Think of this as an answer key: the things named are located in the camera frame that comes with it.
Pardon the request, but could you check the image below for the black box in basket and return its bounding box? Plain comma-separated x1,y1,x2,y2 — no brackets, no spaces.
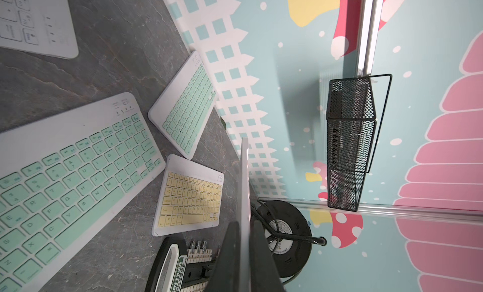
327,90,376,173

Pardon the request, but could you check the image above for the black cable reel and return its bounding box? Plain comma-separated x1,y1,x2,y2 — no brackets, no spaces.
250,200,327,285

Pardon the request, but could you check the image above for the black wire mesh basket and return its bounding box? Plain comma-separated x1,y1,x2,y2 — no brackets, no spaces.
326,74,393,212

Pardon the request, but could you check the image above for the far green key keyboard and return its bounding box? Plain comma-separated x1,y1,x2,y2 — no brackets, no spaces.
148,51,217,160

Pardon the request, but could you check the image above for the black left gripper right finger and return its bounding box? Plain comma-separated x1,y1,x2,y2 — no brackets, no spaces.
250,221,285,292

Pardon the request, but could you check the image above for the green key keyboard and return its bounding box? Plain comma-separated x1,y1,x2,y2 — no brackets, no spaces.
148,51,217,160
1,93,166,291

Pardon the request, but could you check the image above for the near green key keyboard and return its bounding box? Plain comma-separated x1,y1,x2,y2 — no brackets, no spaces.
1,93,166,291

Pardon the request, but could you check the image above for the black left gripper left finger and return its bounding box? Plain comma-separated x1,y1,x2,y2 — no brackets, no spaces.
205,222,240,292

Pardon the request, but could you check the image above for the yellow key white keyboard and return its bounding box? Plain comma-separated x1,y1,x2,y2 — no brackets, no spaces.
152,154,225,237

